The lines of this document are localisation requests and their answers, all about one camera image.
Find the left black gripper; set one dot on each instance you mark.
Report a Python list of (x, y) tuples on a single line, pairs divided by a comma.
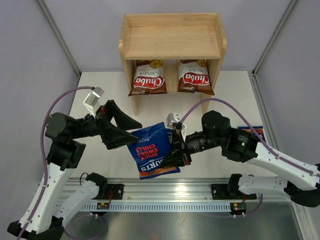
[(111, 135)]

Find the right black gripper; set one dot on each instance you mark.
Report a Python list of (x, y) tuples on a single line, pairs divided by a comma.
[(175, 157)]

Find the Chuba cassava chips bag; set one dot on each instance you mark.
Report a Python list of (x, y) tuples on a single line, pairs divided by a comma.
[(149, 78), (193, 77)]

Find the blue Burts sea salt bag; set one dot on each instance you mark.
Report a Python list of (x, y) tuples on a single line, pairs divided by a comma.
[(169, 139)]

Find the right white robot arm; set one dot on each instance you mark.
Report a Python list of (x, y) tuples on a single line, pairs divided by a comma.
[(294, 179)]

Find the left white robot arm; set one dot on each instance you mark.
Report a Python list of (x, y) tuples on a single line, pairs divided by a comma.
[(45, 219)]

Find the wooden two-tier shelf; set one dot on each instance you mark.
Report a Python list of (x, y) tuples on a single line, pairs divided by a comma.
[(172, 37)]

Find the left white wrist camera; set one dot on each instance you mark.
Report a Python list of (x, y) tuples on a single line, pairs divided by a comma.
[(91, 101)]

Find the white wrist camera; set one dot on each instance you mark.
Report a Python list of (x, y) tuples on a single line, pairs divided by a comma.
[(173, 121), (91, 101)]

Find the aluminium mounting rail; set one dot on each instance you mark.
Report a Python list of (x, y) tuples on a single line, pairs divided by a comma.
[(166, 190)]

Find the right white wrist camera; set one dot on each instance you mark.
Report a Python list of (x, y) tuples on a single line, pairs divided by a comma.
[(173, 121)]

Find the white slotted cable duct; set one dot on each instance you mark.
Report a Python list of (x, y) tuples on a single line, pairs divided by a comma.
[(215, 207)]

